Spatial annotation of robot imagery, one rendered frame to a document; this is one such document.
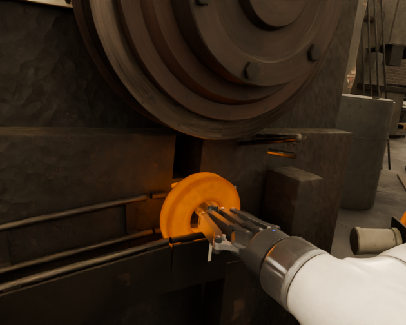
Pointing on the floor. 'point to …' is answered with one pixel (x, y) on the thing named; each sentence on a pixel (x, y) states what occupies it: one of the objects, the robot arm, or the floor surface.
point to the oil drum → (364, 146)
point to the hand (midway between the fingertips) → (203, 206)
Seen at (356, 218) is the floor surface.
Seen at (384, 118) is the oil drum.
